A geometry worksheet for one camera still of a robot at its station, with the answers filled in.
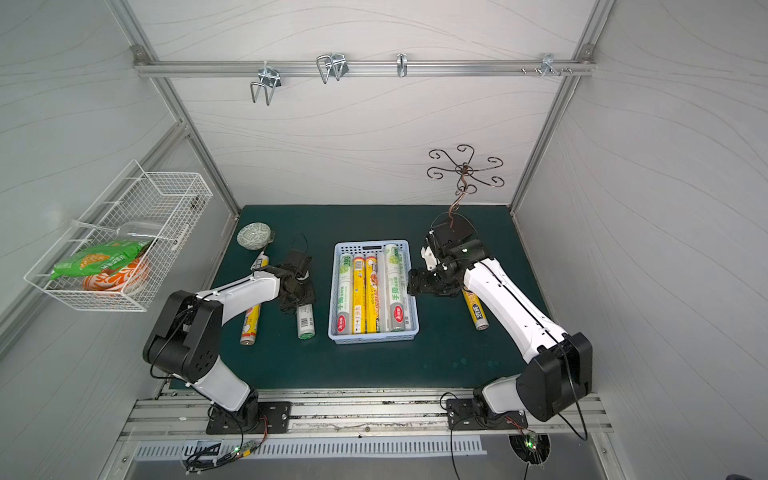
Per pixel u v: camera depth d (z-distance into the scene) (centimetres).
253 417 66
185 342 46
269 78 78
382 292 93
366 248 101
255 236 110
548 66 77
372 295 92
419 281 70
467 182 94
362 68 80
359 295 93
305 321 86
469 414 74
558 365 40
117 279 62
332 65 75
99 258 54
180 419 75
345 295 91
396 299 86
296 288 71
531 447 72
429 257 74
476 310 89
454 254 55
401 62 72
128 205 71
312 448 70
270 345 84
